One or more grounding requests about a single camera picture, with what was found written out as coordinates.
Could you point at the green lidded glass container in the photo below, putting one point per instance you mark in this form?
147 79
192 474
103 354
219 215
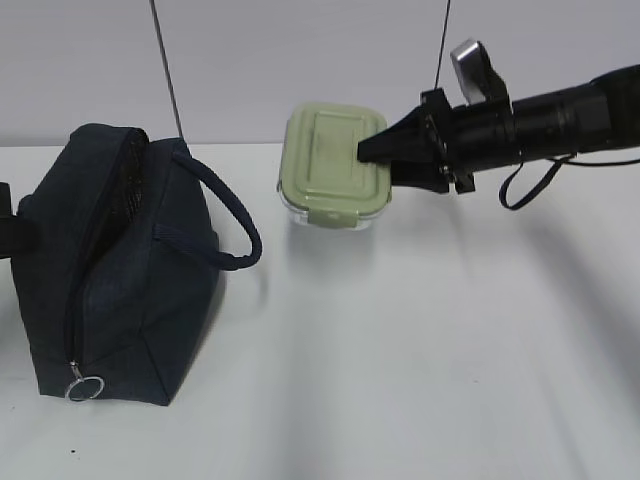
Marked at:
321 181

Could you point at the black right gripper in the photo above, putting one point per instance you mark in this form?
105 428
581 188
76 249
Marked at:
407 140

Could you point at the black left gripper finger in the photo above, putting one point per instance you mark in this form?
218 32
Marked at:
18 235

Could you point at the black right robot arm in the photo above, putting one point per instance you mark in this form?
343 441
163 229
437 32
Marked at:
600 115

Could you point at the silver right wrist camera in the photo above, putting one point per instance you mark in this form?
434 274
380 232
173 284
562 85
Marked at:
477 79

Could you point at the dark blue zipper bag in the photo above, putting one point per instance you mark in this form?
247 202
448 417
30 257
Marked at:
132 237

